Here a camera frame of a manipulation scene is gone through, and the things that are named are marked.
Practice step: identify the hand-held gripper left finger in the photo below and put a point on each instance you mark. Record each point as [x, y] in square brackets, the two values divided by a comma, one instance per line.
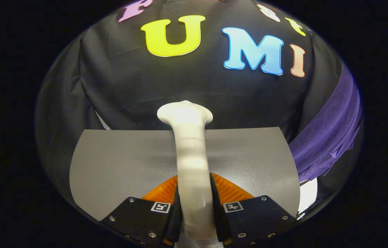
[138, 217]

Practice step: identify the grey cabinet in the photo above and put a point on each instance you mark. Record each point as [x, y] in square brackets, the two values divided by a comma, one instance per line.
[125, 165]

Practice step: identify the purple ribbed jacket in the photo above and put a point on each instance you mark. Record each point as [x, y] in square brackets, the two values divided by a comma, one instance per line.
[331, 131]

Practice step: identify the black backdrop cloth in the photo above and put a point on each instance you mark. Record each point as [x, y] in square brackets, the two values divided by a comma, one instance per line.
[128, 89]

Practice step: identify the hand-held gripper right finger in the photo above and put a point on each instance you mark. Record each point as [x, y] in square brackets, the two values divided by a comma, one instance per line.
[255, 217]

